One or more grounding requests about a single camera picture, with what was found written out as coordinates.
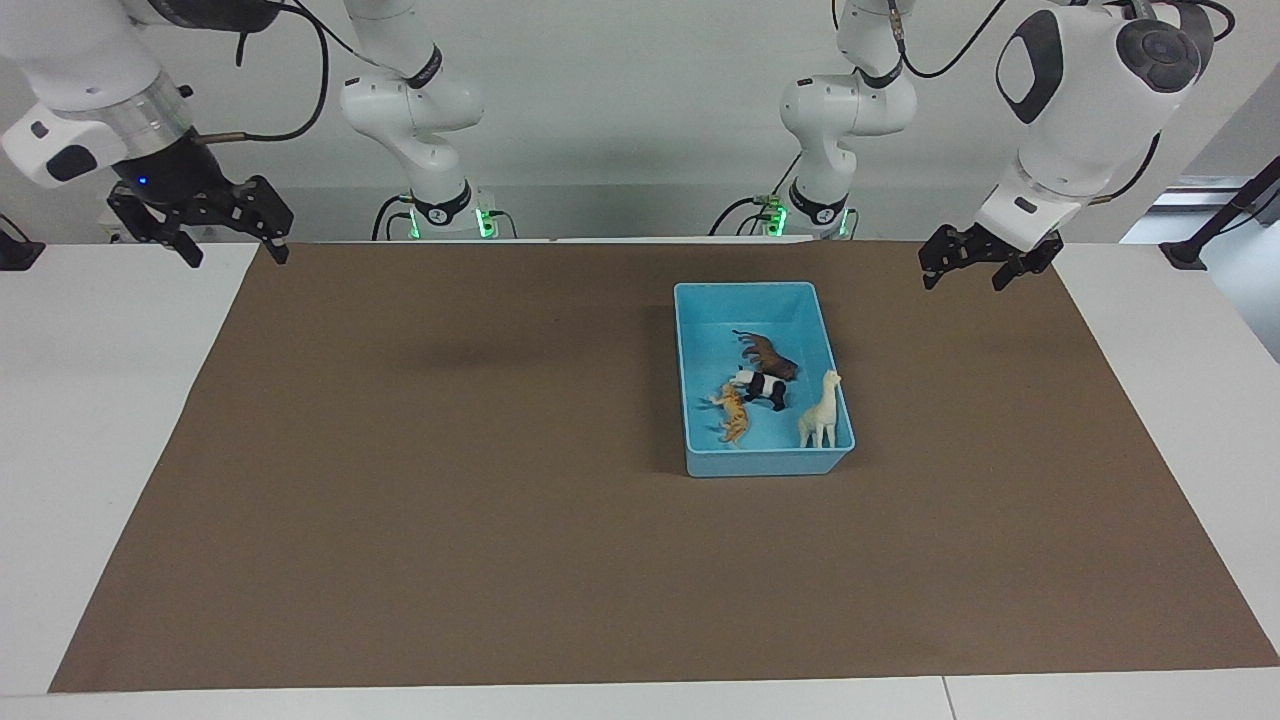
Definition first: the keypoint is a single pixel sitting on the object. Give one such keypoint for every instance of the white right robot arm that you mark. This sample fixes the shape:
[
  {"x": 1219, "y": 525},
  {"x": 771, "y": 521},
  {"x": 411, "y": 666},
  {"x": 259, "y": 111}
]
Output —
[{"x": 420, "y": 110}]

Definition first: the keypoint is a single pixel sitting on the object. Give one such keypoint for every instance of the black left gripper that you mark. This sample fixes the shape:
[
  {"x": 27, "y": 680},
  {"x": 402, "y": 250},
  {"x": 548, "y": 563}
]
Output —
[{"x": 975, "y": 245}]

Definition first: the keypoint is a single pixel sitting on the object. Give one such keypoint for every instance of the orange tiger toy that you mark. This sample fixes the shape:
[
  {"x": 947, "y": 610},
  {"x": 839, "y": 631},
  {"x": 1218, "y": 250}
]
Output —
[{"x": 733, "y": 412}]

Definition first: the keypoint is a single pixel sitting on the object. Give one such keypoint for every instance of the black clamp stand with pole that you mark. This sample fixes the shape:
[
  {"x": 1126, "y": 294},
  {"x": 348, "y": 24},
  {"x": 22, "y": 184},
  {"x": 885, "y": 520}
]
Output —
[{"x": 1187, "y": 252}]

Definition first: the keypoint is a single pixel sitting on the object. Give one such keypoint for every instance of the black and white panda toy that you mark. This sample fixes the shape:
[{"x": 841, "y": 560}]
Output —
[{"x": 760, "y": 385}]

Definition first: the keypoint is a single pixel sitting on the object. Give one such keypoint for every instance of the light blue storage box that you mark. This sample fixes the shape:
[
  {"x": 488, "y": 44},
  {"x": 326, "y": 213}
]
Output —
[{"x": 700, "y": 440}]

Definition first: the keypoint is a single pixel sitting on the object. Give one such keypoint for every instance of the black table clamp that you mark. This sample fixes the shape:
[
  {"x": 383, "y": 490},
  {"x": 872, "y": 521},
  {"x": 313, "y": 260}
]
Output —
[{"x": 18, "y": 255}]

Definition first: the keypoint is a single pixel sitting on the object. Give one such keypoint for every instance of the cream llama toy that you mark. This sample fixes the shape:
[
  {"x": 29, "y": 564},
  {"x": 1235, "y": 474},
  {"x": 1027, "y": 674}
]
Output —
[{"x": 822, "y": 415}]

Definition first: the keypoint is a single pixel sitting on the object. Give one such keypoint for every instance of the brown table mat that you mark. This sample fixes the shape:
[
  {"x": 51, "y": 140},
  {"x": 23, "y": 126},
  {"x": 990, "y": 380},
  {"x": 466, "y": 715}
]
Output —
[{"x": 500, "y": 580}]

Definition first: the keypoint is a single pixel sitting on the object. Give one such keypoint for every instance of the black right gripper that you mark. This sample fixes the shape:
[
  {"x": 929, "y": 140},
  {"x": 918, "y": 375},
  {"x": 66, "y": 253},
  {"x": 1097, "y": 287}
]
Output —
[{"x": 180, "y": 180}]

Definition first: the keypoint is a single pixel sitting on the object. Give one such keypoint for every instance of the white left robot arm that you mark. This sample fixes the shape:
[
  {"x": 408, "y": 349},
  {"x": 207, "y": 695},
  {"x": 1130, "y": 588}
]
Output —
[{"x": 1085, "y": 110}]

